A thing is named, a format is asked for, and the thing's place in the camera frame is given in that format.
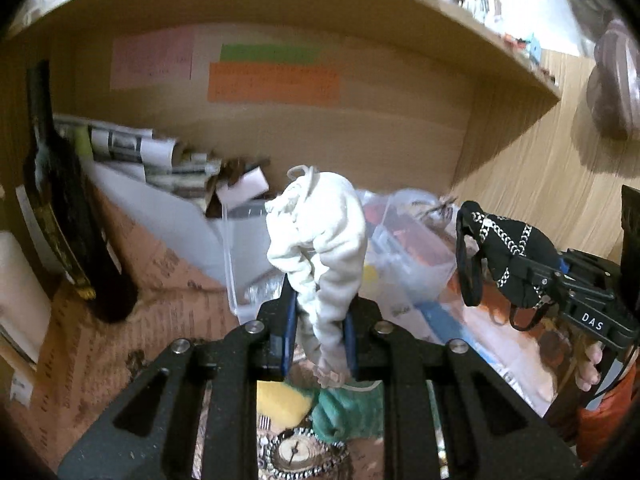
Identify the wooden shelf board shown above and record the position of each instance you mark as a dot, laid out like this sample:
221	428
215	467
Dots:
434	28

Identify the yellow green plush toy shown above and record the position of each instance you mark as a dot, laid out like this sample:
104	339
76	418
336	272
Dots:
347	413

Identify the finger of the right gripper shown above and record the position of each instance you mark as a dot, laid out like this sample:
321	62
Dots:
535	272

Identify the person right hand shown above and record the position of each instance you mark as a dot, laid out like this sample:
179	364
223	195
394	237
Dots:
588	357

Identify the stack of newspapers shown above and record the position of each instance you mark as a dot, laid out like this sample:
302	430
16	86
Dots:
202	178

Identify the black chain-pattern pouch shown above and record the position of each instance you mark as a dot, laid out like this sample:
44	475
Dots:
487	242

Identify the green sticky note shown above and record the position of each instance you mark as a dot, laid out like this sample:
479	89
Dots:
269	53

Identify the dark wine bottle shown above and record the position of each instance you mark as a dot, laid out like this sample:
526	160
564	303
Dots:
56	187

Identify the pink sticky note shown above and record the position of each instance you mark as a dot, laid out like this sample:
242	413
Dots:
151	58

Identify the beaded bracelet watch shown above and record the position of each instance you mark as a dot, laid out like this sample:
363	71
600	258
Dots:
298	453

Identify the white knit cloth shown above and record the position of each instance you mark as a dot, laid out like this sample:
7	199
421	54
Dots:
318	240

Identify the orange sticky note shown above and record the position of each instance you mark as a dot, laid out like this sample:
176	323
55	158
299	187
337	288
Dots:
248	82

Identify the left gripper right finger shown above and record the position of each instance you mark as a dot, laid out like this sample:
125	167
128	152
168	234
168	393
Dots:
445	408

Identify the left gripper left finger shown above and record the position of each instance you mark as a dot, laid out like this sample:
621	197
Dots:
193	402

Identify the orange magazine poster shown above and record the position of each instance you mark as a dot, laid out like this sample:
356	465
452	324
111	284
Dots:
535	363

